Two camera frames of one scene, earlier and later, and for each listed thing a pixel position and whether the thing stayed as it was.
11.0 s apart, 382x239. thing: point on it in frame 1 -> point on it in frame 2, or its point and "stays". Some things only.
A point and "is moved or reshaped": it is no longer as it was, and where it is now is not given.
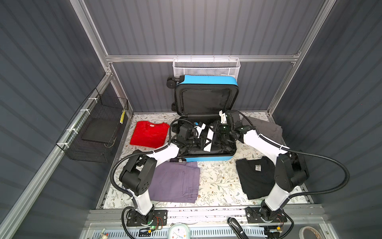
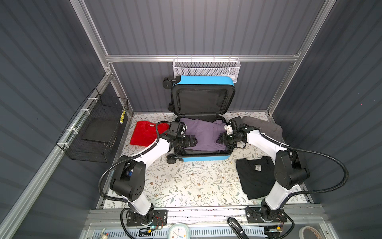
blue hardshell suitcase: [201, 103] stays
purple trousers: [174, 181] is moved or reshaped
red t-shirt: [149, 135] stays
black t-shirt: [257, 177] stays
